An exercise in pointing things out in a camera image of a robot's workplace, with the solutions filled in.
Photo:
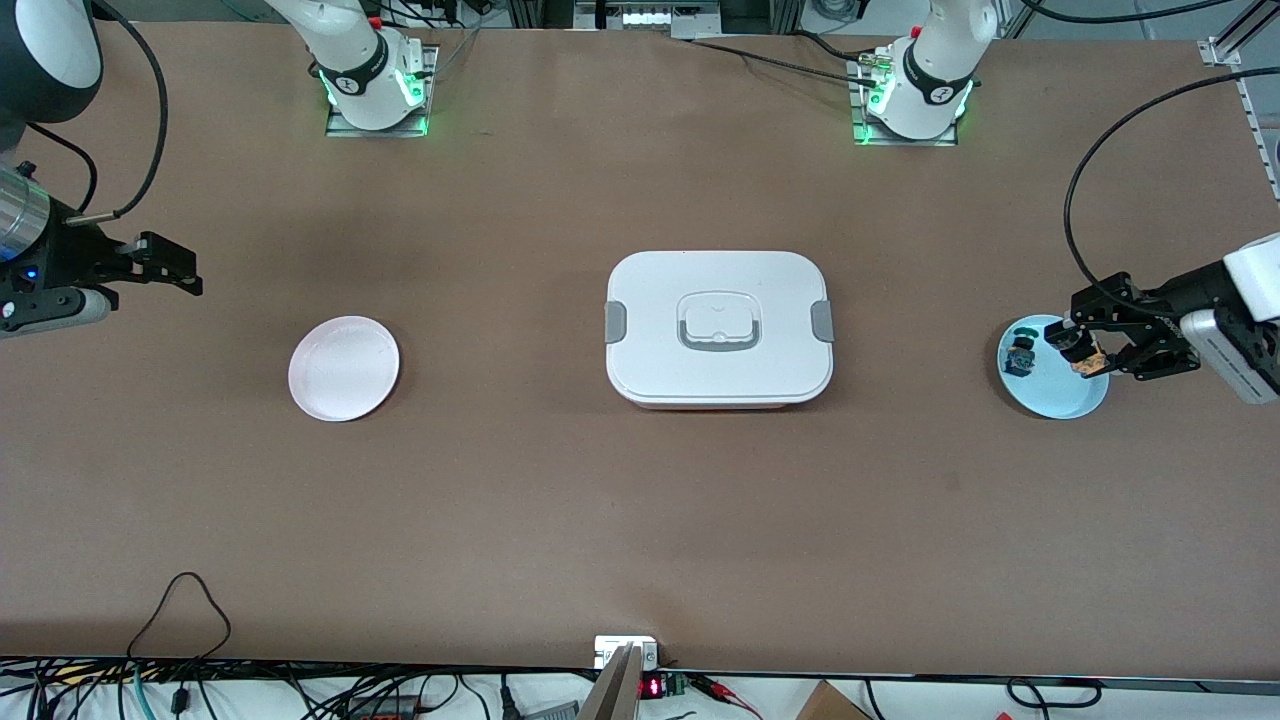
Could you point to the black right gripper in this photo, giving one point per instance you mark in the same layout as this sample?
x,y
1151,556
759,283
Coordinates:
x,y
72,253

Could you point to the brown cardboard piece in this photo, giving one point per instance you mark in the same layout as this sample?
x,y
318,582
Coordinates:
x,y
825,705

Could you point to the grey metal bar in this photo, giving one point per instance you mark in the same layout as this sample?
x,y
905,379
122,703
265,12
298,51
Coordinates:
x,y
615,690

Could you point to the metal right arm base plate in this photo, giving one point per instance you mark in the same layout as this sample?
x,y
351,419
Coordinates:
x,y
380,132

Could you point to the aluminium profile rail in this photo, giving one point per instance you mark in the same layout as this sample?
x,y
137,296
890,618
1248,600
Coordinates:
x,y
1262,140

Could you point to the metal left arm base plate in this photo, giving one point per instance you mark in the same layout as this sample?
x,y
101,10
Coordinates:
x,y
905,141

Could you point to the small white edge device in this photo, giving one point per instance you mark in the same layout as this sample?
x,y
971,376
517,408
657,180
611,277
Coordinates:
x,y
610,648

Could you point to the red digit display module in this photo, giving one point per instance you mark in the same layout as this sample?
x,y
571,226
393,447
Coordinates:
x,y
652,687

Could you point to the red and black test lead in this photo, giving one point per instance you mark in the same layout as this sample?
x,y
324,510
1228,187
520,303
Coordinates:
x,y
720,690

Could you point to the lit device behind table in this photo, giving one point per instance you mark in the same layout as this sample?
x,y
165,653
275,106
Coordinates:
x,y
645,17

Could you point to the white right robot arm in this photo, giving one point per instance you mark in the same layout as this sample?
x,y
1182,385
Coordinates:
x,y
355,60

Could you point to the green push-button switch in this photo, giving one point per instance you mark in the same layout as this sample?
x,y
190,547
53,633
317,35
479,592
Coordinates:
x,y
1020,358

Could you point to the orange push-button switch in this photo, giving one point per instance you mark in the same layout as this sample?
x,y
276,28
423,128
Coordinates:
x,y
1075,345

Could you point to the white lidded box grey latches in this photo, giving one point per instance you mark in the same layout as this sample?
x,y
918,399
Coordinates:
x,y
650,290

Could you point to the light blue round plate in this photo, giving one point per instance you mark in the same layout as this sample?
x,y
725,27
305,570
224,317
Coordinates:
x,y
1060,398

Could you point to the pale pink round plate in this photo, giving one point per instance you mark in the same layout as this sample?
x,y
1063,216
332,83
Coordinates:
x,y
343,370

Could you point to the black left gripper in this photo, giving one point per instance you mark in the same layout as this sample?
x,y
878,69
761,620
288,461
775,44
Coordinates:
x,y
1188,291

